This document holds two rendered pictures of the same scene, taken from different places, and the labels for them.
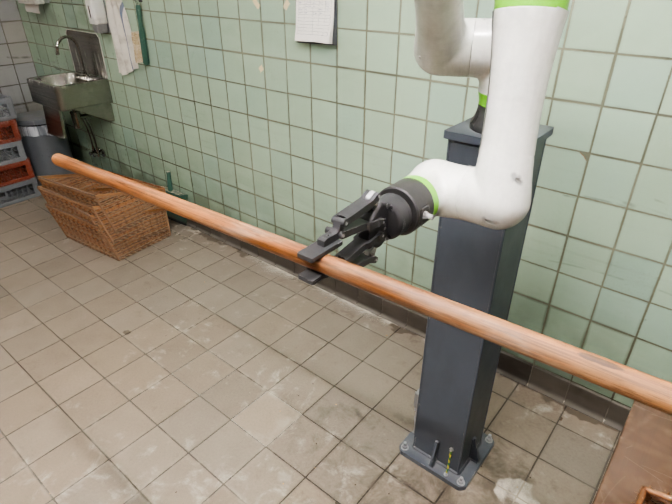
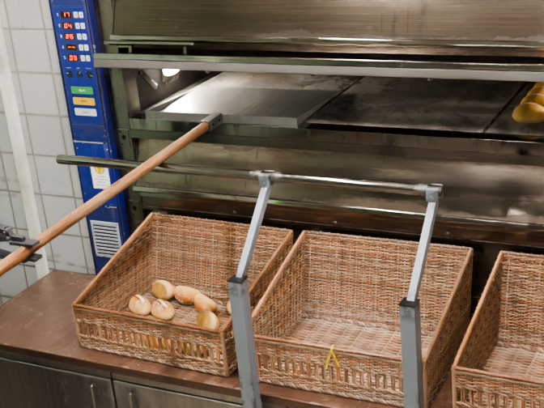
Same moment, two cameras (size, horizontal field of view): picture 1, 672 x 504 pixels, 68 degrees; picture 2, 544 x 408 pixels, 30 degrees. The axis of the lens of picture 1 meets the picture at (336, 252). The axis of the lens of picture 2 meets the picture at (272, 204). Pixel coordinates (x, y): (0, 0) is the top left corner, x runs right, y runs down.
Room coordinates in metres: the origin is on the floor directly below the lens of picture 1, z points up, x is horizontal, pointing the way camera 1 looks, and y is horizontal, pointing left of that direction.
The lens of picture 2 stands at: (0.48, 2.34, 2.12)
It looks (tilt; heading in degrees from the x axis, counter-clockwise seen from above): 22 degrees down; 259
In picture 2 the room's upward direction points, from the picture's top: 6 degrees counter-clockwise
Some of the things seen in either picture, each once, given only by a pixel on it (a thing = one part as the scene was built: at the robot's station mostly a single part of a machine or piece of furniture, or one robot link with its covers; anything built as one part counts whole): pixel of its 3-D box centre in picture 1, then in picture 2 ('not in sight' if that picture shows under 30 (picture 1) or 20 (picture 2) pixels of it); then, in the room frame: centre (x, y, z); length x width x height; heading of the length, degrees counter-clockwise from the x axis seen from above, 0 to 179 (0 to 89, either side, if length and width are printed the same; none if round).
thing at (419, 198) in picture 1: (405, 208); not in sight; (0.81, -0.12, 1.18); 0.12 x 0.06 x 0.09; 51
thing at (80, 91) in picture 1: (72, 103); not in sight; (3.55, 1.85, 0.71); 0.47 x 0.36 x 0.91; 50
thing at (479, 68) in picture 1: (504, 63); not in sight; (1.24, -0.40, 1.36); 0.16 x 0.13 x 0.19; 74
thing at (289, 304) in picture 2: not in sight; (359, 312); (-0.24, -0.19, 0.72); 0.56 x 0.49 x 0.28; 141
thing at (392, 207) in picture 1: (379, 222); not in sight; (0.76, -0.07, 1.18); 0.09 x 0.07 x 0.08; 141
